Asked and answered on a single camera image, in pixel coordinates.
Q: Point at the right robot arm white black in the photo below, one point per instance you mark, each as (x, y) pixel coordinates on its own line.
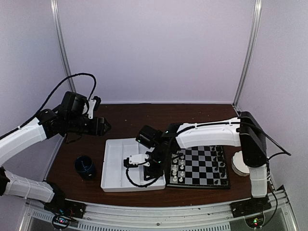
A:
(242, 131)

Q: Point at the white piece placed later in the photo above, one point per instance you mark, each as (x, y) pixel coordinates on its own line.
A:
(174, 170)

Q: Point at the white scalloped bowl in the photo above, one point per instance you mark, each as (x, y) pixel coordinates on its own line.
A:
(238, 165)

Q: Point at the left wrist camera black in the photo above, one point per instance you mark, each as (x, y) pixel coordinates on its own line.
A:
(73, 103)

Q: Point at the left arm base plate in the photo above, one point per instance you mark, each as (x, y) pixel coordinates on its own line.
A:
(61, 206)

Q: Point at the dark blue mug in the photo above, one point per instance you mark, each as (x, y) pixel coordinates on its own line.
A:
(85, 167)

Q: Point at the right aluminium corner post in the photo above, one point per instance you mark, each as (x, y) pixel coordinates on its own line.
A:
(249, 52)

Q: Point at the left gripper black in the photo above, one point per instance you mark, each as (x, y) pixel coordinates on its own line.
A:
(97, 128)

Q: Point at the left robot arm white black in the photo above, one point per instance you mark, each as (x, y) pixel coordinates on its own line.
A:
(46, 125)

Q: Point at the white plastic compartment tray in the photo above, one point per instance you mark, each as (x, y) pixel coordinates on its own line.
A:
(114, 177)

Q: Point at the aluminium corner post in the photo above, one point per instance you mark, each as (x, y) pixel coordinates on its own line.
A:
(59, 32)
(249, 52)

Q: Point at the aluminium front rail frame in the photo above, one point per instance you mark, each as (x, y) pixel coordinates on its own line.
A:
(211, 217)

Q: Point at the left aluminium corner post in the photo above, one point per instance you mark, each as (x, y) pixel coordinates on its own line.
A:
(59, 32)

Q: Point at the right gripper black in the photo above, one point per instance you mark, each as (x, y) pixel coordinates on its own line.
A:
(155, 173)

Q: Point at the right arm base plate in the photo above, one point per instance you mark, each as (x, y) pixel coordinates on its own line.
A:
(249, 206)

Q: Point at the black white chess board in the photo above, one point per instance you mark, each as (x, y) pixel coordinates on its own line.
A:
(205, 167)

